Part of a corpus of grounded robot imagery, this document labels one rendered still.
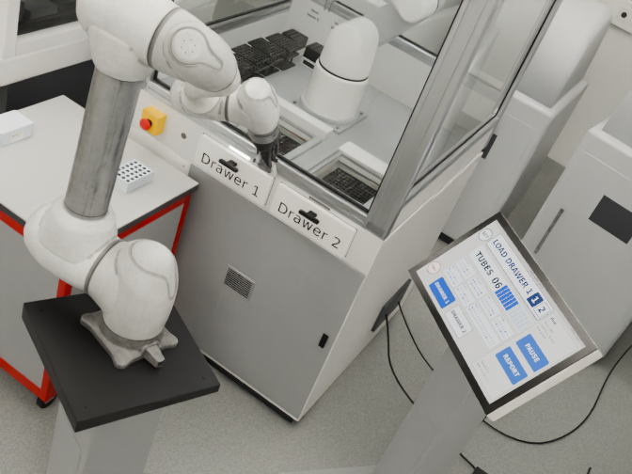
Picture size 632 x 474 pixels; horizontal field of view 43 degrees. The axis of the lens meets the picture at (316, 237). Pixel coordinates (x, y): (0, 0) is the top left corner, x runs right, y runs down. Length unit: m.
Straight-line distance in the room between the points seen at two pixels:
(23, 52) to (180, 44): 1.41
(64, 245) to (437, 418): 1.17
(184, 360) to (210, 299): 0.90
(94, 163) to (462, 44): 0.97
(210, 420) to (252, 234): 0.73
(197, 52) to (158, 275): 0.57
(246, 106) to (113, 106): 0.47
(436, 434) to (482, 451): 0.97
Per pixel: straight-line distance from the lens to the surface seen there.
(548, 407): 3.73
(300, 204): 2.49
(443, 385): 2.36
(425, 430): 2.45
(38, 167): 2.61
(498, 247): 2.23
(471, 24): 2.12
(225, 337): 2.97
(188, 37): 1.53
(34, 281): 2.52
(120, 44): 1.62
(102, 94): 1.71
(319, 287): 2.61
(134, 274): 1.85
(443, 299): 2.21
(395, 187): 2.32
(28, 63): 2.93
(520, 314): 2.11
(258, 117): 2.09
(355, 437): 3.12
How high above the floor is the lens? 2.28
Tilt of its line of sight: 35 degrees down
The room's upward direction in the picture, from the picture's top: 22 degrees clockwise
